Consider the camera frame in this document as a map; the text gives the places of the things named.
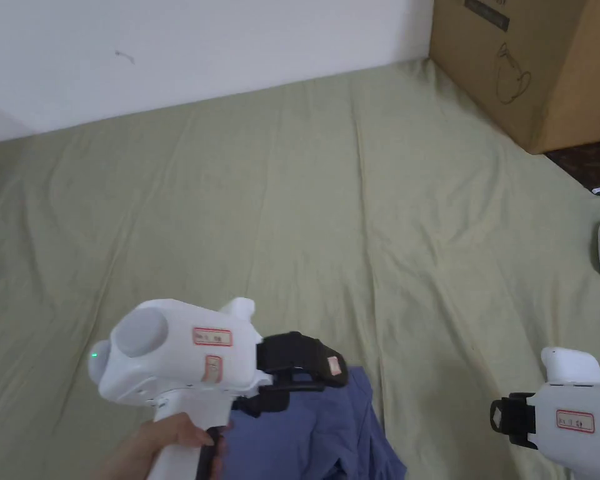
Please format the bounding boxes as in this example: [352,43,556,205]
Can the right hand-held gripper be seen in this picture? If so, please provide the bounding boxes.
[489,346,600,480]

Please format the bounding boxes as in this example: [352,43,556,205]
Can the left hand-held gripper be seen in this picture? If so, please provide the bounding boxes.
[87,297,350,480]

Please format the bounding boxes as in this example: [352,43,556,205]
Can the blue shirt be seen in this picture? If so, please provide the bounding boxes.
[214,366,409,480]

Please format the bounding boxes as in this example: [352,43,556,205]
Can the person's left hand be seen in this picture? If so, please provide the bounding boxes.
[86,412,232,480]

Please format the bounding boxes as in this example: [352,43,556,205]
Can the bed with pale green sheet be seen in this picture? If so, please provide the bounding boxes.
[0,57,600,480]

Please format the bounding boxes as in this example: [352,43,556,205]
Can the dark brown patterned mat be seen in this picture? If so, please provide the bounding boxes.
[544,142,600,197]

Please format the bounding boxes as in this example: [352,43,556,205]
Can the large brown cardboard carton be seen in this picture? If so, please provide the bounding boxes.
[427,0,600,156]

